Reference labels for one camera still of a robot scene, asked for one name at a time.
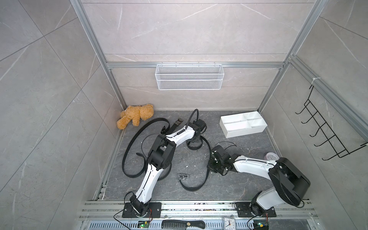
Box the black belt with silver buckle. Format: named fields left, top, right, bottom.
left=136, top=136, right=211, bottom=194

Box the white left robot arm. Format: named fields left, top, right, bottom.
left=130, top=118, right=207, bottom=216

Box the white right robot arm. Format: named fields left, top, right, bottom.
left=208, top=145, right=311, bottom=216

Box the white compartment storage tray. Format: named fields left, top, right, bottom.
left=219, top=111, right=267, bottom=138

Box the black belt with dark buckle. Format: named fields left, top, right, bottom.
left=122, top=117, right=183, bottom=178

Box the brown teddy bear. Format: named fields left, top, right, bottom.
left=117, top=104, right=154, bottom=130

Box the small white clock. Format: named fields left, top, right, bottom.
left=223, top=218, right=236, bottom=230

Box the right green circuit board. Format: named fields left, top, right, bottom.
left=253, top=221, right=269, bottom=230

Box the green circuit board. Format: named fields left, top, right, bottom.
left=253, top=221, right=269, bottom=230
left=137, top=221, right=150, bottom=229

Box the left green circuit board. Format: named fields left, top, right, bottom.
left=137, top=221, right=150, bottom=229

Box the white wire mesh basket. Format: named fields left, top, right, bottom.
left=155, top=64, right=225, bottom=91

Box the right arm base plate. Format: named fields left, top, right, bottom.
left=234, top=202, right=277, bottom=218

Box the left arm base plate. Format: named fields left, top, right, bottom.
left=122, top=202, right=162, bottom=218

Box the black wire hook rack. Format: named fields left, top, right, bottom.
left=295, top=85, right=368, bottom=161

